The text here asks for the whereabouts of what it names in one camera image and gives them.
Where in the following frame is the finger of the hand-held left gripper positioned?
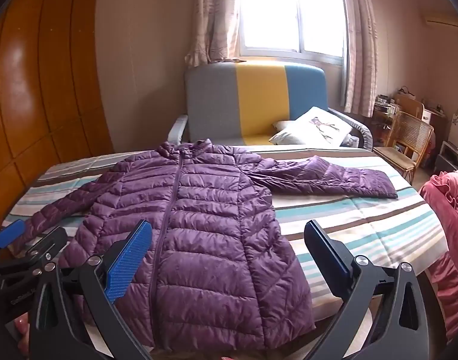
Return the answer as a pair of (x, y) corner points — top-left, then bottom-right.
(0, 219), (27, 250)
(26, 226), (69, 268)

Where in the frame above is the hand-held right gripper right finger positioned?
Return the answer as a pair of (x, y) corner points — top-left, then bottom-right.
(304, 220), (430, 360)

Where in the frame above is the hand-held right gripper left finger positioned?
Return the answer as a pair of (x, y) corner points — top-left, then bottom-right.
(28, 219), (154, 360)

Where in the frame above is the purple puffer jacket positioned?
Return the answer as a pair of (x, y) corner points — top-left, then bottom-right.
(9, 139), (399, 359)

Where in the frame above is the person's left hand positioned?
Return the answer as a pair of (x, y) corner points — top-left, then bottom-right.
(12, 317), (31, 358)

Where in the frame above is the striped bed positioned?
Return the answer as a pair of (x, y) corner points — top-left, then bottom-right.
(0, 146), (449, 317)

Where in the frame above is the pink ruffled blanket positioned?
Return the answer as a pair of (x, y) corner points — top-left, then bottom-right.
(419, 165), (458, 342)

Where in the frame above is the white printed pillow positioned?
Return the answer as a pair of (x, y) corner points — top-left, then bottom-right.
(269, 106), (352, 147)

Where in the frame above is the rattan chair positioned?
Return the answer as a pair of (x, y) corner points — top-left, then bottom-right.
(373, 110), (435, 185)

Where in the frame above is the plain white pillow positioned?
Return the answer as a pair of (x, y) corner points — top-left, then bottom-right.
(272, 119), (301, 133)

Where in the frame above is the wooden wardrobe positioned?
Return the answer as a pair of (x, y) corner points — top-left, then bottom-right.
(0, 0), (115, 235)

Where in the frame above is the grey cabinet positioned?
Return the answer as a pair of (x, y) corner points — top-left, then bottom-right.
(435, 140), (458, 175)

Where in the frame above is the cluttered desk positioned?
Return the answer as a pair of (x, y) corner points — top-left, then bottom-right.
(372, 86), (402, 147)

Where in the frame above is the wooden chair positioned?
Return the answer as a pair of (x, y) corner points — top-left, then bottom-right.
(394, 94), (425, 119)

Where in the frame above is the grey yellow blue sofa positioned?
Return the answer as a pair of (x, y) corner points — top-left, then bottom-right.
(168, 62), (374, 151)

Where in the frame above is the white box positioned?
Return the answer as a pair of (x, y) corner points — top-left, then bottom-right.
(422, 108), (446, 124)

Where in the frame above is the patterned beige curtain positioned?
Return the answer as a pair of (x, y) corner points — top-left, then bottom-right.
(184, 0), (240, 69)
(337, 0), (379, 118)

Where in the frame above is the air conditioner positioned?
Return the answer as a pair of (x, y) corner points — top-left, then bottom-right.
(420, 14), (458, 29)

